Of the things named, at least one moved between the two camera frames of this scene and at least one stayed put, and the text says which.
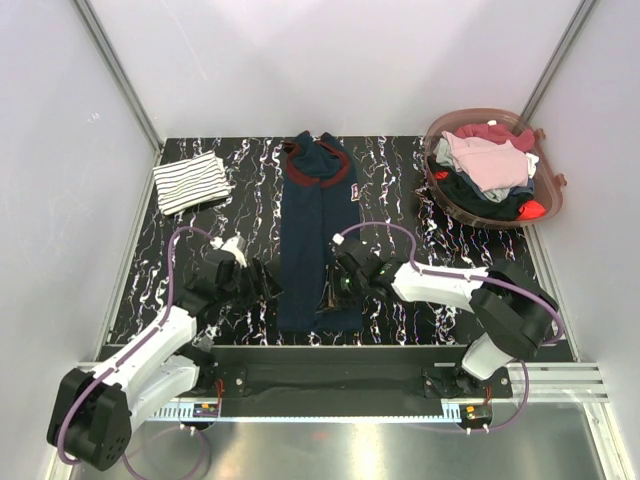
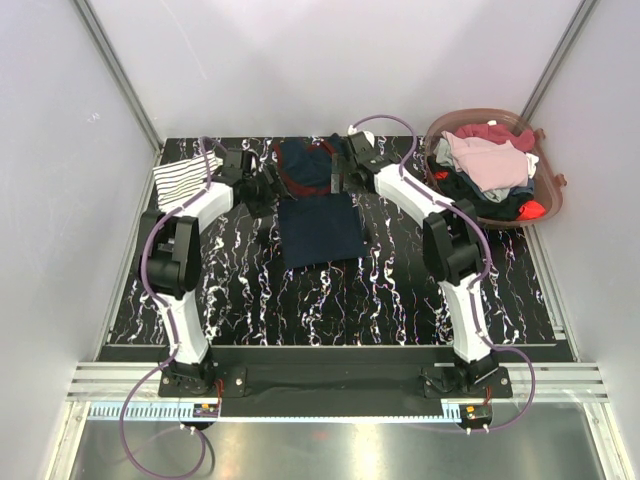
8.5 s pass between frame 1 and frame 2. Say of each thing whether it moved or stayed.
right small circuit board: stayed
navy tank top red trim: moved
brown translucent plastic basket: stayed
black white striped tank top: stayed
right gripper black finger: moved
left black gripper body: moved
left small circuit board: stayed
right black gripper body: moved
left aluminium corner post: stayed
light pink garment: stayed
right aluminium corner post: stayed
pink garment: stayed
